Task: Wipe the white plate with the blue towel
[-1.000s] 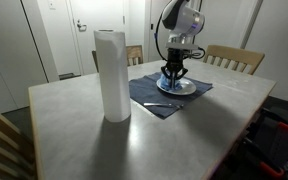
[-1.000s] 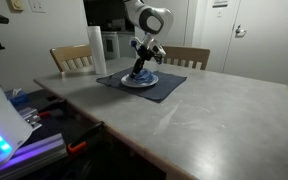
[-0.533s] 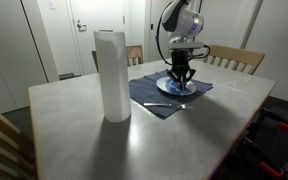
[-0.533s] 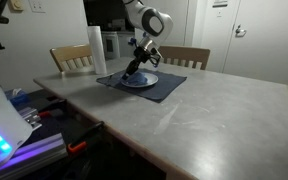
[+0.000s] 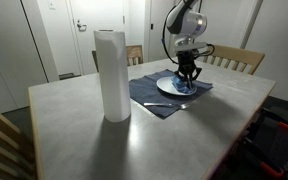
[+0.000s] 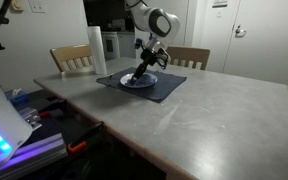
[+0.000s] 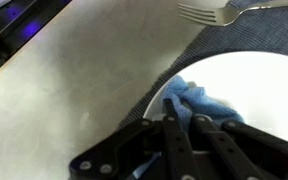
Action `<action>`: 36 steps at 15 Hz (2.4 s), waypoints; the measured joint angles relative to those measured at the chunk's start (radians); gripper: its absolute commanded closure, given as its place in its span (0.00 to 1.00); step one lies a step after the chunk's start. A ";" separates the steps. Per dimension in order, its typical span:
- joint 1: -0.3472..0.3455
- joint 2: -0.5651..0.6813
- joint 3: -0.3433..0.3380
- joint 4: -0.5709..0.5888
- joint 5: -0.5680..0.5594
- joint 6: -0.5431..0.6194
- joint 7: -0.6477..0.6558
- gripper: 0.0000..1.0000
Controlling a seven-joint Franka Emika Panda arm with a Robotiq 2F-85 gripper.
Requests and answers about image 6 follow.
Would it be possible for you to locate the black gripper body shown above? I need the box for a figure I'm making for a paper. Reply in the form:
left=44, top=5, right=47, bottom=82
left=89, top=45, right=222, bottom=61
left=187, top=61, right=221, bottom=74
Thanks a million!
left=140, top=47, right=160, bottom=69

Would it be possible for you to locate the blue towel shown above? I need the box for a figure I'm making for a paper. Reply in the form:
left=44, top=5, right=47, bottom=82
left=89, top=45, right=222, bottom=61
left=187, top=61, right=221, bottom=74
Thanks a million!
left=129, top=73, right=155, bottom=87

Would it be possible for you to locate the white round plate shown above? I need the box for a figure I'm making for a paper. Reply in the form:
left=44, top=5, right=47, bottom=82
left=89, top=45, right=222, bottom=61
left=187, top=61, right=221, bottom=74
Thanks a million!
left=119, top=72, right=159, bottom=90

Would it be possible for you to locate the white paper towel roll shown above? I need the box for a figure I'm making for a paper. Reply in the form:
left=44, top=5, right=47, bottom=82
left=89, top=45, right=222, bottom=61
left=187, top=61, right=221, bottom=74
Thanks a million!
left=86, top=25, right=108, bottom=76

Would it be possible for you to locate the dark blue placemat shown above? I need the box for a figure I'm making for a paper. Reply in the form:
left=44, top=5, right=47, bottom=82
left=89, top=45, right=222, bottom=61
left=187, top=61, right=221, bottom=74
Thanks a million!
left=95, top=66, right=188, bottom=104

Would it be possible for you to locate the white kitchen appliance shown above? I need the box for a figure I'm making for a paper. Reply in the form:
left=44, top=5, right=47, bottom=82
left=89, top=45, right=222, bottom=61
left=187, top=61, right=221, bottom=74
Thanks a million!
left=100, top=31, right=137, bottom=61

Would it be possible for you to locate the wooden slat-back chair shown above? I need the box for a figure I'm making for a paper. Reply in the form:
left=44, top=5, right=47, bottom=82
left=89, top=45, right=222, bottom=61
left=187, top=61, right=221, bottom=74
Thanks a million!
left=164, top=45, right=212, bottom=71
left=49, top=43, right=97, bottom=74

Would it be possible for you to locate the black clamp with orange grip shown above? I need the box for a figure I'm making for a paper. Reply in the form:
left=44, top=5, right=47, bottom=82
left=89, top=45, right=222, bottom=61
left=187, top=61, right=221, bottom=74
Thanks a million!
left=66, top=121, right=106, bottom=155
left=38, top=99, right=69, bottom=120

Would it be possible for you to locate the white paper door sign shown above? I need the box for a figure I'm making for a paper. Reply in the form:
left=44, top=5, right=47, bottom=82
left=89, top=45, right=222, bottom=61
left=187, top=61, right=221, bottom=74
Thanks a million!
left=212, top=0, right=229, bottom=9

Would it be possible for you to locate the white door with deadbolt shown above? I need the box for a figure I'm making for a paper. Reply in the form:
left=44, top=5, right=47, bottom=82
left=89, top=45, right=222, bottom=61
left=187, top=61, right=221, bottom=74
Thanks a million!
left=222, top=0, right=288, bottom=87

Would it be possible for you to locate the blue tissue box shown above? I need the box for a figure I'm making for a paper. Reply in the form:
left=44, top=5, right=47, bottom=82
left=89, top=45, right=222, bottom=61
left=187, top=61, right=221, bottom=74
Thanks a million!
left=4, top=87, right=29, bottom=107

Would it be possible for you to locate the beige round thermostat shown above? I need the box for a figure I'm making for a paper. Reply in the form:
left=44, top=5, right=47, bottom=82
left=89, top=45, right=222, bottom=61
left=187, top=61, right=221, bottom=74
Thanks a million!
left=10, top=0, right=25, bottom=14

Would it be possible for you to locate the white device with lit LEDs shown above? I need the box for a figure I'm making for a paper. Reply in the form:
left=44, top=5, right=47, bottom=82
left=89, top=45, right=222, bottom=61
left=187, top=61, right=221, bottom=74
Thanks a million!
left=0, top=59, right=35, bottom=177

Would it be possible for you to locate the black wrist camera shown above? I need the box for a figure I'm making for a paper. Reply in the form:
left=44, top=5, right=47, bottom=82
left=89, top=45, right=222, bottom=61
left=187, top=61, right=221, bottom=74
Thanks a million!
left=155, top=48, right=171, bottom=70

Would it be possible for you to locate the silver lever door handle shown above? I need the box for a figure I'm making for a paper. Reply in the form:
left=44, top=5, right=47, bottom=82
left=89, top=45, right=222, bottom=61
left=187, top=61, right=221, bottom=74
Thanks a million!
left=234, top=24, right=248, bottom=38

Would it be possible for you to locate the aluminium extrusion rail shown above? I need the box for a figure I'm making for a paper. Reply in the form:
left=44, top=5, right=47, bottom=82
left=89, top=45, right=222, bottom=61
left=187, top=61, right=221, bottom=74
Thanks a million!
left=0, top=132, right=69, bottom=180

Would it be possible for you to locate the double white wall switch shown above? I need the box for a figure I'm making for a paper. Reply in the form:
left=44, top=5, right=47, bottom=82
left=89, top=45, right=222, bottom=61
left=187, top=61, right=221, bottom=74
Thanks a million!
left=27, top=0, right=48, bottom=15

